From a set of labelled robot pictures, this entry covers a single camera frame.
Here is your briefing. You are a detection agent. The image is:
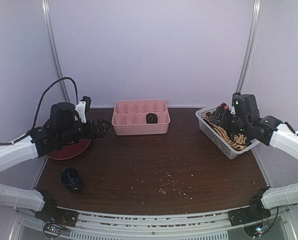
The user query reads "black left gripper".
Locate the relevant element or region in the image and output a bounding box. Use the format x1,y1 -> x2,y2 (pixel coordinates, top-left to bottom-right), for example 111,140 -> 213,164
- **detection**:
57,117 -> 111,145

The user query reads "leopard print tie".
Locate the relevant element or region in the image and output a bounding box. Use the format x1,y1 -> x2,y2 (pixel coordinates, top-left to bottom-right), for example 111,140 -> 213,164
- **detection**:
204,112 -> 247,151

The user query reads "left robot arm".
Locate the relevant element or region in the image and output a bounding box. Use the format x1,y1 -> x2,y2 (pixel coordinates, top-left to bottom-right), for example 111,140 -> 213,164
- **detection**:
0,100 -> 111,224

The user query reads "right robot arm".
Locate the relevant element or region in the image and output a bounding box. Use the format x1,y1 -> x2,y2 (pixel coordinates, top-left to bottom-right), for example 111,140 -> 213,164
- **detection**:
211,92 -> 298,225

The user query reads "white plastic mesh basket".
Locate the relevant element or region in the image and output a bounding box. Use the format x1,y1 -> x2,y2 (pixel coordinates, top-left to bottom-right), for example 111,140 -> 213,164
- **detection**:
195,107 -> 260,160

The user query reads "pink divided organizer box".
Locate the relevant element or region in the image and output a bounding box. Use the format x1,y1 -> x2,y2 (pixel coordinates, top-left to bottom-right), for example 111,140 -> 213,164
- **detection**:
111,99 -> 171,136

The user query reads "red round plate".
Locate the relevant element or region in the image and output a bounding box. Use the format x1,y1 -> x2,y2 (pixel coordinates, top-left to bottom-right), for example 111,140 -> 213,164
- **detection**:
48,139 -> 92,161

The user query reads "rolled black tie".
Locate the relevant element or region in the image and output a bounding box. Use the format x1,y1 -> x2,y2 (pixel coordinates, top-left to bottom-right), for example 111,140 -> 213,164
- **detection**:
146,113 -> 158,124

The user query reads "dark blue cup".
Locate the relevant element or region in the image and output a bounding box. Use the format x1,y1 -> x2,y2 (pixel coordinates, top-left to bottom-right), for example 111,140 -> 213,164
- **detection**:
59,167 -> 84,194

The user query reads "left circuit board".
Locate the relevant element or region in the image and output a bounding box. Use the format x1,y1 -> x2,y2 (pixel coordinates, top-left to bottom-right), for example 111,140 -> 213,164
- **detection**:
42,223 -> 64,238

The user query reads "circuit board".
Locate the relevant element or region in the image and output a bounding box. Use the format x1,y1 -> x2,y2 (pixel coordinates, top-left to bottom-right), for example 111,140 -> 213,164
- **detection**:
42,223 -> 64,238
248,224 -> 269,238

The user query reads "right circuit board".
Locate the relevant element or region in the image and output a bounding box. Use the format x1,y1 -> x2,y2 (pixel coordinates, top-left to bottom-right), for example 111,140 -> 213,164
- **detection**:
248,224 -> 269,238

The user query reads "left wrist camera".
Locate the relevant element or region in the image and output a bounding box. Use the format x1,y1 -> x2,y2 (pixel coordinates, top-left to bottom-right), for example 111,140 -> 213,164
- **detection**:
75,96 -> 92,124

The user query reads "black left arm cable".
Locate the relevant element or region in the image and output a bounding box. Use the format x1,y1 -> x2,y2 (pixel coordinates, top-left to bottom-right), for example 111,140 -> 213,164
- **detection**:
31,76 -> 79,131

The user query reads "right aluminium corner post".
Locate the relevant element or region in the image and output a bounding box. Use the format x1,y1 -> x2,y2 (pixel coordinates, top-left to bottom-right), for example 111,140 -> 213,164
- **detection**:
236,0 -> 262,94

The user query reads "aluminium corner post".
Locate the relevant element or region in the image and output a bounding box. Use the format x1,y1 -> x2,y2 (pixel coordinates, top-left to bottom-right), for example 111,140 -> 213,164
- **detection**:
236,0 -> 262,94
40,0 -> 71,104

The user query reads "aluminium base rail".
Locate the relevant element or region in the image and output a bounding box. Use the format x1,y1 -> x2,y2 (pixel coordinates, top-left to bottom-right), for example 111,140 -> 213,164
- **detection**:
9,207 -> 297,240

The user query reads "left aluminium corner post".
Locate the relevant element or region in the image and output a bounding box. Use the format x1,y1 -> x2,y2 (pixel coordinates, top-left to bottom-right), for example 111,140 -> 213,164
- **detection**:
40,0 -> 71,104

